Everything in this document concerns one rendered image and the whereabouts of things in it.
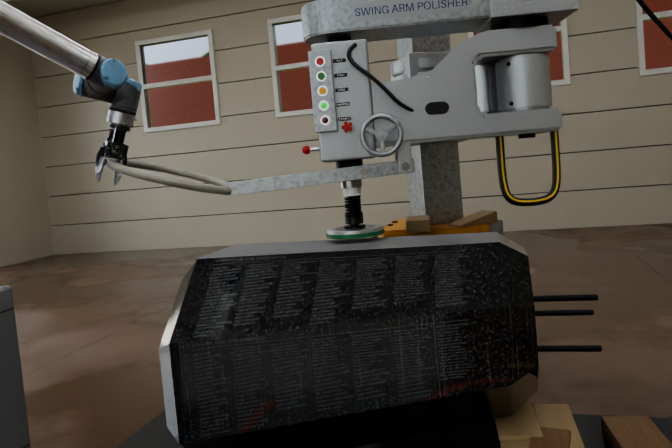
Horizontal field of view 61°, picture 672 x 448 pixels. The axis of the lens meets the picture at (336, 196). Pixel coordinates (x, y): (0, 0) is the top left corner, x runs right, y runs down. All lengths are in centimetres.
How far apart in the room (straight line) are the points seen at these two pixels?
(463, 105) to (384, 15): 42
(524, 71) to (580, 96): 597
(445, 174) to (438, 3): 87
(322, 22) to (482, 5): 56
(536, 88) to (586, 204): 603
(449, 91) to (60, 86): 906
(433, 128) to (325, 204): 639
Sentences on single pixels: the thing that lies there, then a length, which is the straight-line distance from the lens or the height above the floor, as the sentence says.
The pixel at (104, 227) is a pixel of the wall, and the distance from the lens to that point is 1017.
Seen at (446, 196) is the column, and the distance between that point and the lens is 267.
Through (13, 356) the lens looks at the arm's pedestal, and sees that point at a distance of 175.
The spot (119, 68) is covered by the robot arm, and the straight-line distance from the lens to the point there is 196.
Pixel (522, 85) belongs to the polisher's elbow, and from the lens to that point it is 214.
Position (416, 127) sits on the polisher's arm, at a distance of 204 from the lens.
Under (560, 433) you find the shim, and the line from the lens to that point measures 199.
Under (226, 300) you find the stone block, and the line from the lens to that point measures 193.
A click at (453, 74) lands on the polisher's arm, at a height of 137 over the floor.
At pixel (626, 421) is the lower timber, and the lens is 240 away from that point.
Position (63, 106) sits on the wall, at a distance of 1058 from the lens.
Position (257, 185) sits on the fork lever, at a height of 104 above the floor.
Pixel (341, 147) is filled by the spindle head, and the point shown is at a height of 115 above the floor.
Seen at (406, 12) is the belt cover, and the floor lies 160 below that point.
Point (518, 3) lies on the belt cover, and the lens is 215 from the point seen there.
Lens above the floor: 109
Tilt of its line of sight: 3 degrees down
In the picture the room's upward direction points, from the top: 5 degrees counter-clockwise
